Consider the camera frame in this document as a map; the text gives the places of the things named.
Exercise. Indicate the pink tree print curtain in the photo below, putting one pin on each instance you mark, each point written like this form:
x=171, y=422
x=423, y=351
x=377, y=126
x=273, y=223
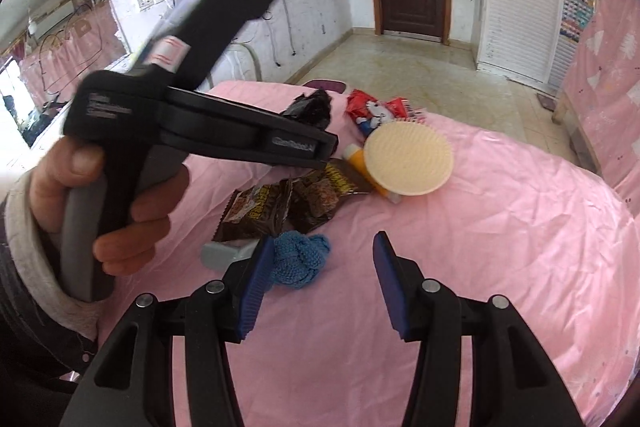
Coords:
x=610, y=82

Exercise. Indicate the red printed snack packet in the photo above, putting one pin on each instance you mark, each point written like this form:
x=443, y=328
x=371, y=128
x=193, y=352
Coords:
x=370, y=109

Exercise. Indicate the blue knitted sock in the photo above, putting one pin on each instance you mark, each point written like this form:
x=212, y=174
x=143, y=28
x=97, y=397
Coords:
x=299, y=261

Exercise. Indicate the black plastic bag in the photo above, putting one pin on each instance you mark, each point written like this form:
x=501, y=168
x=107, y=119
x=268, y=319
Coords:
x=310, y=108

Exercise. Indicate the pink bed sheet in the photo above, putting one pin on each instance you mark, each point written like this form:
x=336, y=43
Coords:
x=475, y=257

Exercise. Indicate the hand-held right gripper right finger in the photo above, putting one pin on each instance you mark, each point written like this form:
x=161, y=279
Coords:
x=390, y=282

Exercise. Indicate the person's left forearm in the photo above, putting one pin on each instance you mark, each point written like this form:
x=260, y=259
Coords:
x=30, y=267

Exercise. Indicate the person's left hand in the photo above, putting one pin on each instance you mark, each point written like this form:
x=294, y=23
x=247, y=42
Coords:
x=70, y=169

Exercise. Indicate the purple vibration plate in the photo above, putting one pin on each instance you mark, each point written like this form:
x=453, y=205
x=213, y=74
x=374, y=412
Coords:
x=325, y=85

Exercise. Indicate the round beige brush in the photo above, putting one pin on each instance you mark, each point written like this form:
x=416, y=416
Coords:
x=407, y=164

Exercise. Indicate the wall mirror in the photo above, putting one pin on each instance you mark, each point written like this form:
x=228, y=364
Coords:
x=50, y=32

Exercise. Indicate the colourful chart poster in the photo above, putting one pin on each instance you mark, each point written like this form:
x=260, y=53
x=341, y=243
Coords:
x=577, y=7

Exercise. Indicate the grey plastic holder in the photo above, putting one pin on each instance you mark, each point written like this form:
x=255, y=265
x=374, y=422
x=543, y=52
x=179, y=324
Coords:
x=222, y=255

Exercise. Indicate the floor scale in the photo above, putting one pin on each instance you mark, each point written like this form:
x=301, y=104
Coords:
x=546, y=102

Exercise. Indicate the yellow tube white cap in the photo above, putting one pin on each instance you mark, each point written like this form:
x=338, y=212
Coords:
x=356, y=161

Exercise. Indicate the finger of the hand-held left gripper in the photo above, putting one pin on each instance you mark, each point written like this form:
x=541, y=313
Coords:
x=250, y=114

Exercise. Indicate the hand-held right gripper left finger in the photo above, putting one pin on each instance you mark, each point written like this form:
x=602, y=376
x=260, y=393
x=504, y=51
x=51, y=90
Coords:
x=250, y=287

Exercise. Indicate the white chair frame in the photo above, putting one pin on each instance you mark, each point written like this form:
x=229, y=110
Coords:
x=250, y=57

